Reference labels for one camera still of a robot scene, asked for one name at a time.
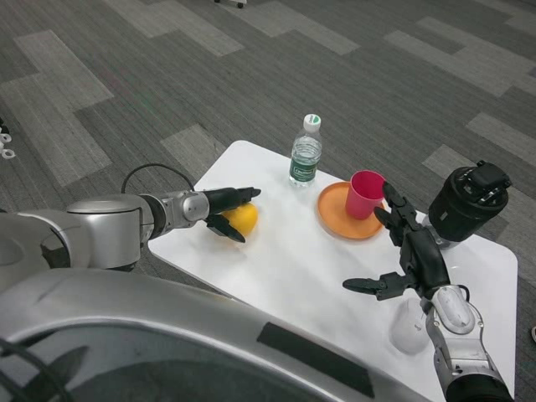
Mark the orange round plate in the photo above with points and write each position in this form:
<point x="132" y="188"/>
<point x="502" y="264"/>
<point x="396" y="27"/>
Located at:
<point x="335" y="224"/>

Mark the black cylindrical thermos jar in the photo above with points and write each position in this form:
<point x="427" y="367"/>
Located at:
<point x="460" y="211"/>

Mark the pink plastic cup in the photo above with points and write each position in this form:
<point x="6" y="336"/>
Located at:
<point x="362" y="201"/>

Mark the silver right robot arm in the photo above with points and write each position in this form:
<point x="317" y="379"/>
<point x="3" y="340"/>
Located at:
<point x="458" y="339"/>

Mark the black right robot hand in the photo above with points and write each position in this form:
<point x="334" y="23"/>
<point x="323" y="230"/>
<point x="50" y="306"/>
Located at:
<point x="425" y="259"/>

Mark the person's black white shoe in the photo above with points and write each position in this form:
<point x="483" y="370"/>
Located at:
<point x="534" y="334"/>

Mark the white computer mouse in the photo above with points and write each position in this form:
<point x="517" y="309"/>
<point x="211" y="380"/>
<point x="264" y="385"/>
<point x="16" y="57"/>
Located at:
<point x="406" y="334"/>

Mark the clear plastic water bottle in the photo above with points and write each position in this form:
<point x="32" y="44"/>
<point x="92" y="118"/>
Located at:
<point x="305" y="157"/>

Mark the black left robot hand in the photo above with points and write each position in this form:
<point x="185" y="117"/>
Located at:
<point x="224" y="199"/>

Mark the yellow lemon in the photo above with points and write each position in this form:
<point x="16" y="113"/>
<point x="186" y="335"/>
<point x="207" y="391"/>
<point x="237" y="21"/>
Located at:
<point x="249" y="217"/>

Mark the silver robot chest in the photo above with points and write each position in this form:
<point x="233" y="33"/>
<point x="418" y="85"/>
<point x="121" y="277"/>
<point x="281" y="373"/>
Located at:
<point x="146" y="335"/>

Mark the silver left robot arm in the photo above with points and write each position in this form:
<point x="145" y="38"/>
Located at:
<point x="104" y="234"/>

